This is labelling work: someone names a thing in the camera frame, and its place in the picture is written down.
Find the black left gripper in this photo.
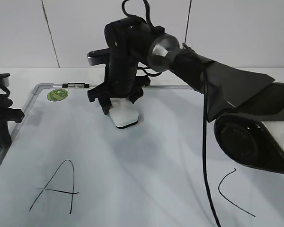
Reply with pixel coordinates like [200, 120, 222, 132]
[0, 87, 25, 148]

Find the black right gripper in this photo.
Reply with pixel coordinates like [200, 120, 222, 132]
[88, 17, 156, 115]

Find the white whiteboard eraser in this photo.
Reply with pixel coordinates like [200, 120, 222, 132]
[108, 99, 139, 129]

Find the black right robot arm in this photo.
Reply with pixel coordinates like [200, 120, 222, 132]
[87, 17, 284, 174]

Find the green round magnet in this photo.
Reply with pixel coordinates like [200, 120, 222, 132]
[47, 88, 69, 102]

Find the white board with aluminium frame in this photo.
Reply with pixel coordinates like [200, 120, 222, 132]
[0, 83, 284, 227]

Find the black cable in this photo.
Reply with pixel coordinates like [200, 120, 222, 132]
[121, 0, 221, 227]

